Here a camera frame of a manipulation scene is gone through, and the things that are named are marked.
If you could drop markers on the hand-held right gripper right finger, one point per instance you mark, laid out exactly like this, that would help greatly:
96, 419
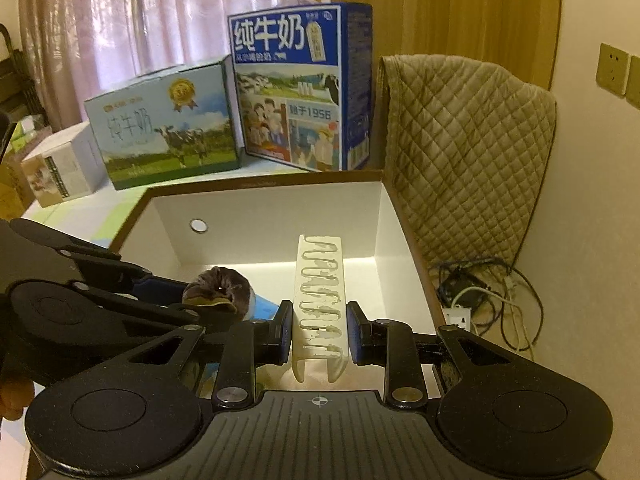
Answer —
352, 332

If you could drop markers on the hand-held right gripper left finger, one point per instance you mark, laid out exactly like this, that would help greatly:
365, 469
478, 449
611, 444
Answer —
287, 332

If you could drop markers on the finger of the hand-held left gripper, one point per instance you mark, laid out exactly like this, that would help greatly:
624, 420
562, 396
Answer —
100, 260
150, 307

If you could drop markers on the white plastic rack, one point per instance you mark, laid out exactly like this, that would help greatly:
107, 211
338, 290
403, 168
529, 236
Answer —
337, 365

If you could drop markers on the dark brown scrunchie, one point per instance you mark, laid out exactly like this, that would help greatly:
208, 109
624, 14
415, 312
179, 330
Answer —
220, 285

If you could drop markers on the brown cardboard box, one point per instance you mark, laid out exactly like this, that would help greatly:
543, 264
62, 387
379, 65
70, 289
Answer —
280, 220

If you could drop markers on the person's left hand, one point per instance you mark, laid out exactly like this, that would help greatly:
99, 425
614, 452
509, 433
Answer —
14, 400

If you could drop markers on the white and brown box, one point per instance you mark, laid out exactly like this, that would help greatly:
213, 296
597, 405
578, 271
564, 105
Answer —
75, 165

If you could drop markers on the white power strip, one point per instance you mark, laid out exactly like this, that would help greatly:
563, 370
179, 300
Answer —
457, 317

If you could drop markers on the green milk carton case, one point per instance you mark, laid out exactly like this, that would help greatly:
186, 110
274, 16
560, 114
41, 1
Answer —
150, 160

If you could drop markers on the black power adapter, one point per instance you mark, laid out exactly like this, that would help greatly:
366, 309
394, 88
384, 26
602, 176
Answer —
465, 290

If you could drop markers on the green tissue pack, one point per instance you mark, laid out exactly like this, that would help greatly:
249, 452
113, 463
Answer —
27, 132

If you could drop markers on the beige quilted cover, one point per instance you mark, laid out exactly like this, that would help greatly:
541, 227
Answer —
465, 160

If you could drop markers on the pink sheer curtain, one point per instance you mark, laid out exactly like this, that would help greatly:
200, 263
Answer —
150, 10

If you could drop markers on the blue milk carton case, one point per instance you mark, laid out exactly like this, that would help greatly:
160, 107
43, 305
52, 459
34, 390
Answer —
280, 35

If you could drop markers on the brown curtain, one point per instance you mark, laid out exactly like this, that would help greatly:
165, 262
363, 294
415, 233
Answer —
450, 10

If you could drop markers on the beige wall socket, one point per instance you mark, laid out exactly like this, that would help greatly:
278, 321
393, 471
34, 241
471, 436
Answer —
612, 70
634, 82

